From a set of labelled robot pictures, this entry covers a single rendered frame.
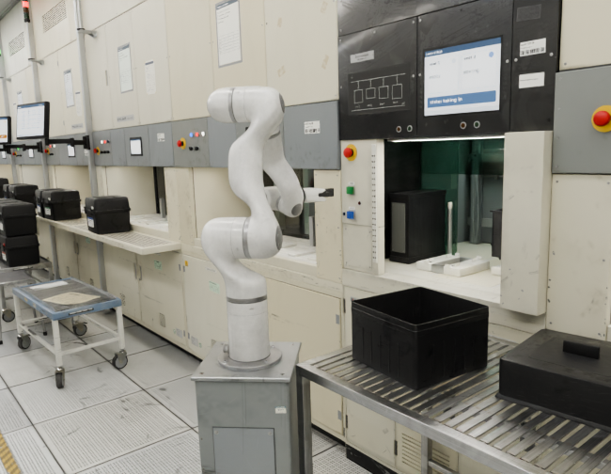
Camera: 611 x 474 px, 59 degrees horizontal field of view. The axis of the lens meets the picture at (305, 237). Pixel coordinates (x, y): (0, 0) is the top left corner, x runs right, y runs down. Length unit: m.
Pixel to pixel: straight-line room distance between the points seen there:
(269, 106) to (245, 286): 0.51
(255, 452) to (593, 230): 1.11
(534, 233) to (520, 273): 0.13
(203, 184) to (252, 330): 1.92
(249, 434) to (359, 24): 1.49
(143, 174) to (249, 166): 3.34
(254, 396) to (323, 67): 1.36
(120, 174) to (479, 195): 3.01
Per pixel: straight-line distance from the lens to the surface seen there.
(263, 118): 1.55
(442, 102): 1.89
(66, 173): 6.18
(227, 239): 1.51
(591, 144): 1.64
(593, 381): 1.35
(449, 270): 2.16
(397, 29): 2.05
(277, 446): 1.61
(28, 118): 4.69
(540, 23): 1.74
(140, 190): 4.83
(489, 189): 2.85
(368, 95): 2.11
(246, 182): 1.52
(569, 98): 1.67
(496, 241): 2.17
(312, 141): 2.34
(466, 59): 1.85
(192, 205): 3.34
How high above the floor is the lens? 1.37
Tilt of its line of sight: 9 degrees down
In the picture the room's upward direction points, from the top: 2 degrees counter-clockwise
